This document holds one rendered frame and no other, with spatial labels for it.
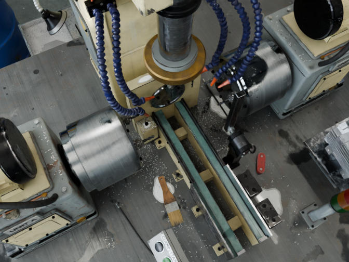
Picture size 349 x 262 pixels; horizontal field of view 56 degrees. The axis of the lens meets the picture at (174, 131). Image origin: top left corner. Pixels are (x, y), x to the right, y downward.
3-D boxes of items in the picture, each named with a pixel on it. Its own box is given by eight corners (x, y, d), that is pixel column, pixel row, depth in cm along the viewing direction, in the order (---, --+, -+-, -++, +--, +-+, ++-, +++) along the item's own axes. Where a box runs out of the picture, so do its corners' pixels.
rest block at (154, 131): (138, 133, 143) (135, 121, 132) (152, 126, 144) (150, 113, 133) (144, 144, 141) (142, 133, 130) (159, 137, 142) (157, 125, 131)
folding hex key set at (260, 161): (257, 153, 139) (258, 152, 138) (264, 154, 139) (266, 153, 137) (255, 173, 136) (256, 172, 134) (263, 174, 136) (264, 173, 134)
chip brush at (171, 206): (155, 179, 135) (154, 178, 134) (166, 174, 136) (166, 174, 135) (172, 227, 127) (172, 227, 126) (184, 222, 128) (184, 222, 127)
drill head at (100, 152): (39, 160, 126) (10, 134, 103) (126, 119, 133) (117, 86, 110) (63, 219, 117) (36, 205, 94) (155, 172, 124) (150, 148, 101)
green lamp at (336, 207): (326, 199, 108) (333, 196, 104) (341, 191, 109) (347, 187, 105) (338, 216, 106) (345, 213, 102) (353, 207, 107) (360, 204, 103)
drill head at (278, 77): (191, 89, 139) (195, 51, 116) (271, 51, 147) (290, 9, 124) (223, 137, 130) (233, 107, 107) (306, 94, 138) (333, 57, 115)
